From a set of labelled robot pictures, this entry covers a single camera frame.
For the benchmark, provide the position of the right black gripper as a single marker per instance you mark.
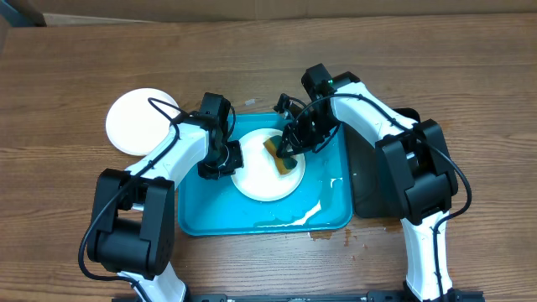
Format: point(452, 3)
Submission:
point(299, 137)

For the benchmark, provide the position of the black water tray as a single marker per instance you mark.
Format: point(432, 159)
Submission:
point(365, 180)

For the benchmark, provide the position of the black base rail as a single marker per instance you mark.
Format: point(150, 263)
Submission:
point(371, 296)

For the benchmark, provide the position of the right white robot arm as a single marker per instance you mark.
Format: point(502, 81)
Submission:
point(414, 172)

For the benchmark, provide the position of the dark chair leg corner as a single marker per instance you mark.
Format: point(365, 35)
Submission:
point(22, 13)

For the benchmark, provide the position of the green yellow sponge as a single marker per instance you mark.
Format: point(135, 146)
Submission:
point(283, 165)

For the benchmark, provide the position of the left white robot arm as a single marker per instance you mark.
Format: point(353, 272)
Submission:
point(132, 230)

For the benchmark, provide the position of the white plate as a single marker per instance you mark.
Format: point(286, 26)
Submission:
point(259, 178)
point(134, 126)

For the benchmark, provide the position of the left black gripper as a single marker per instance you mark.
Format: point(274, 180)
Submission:
point(208, 172)

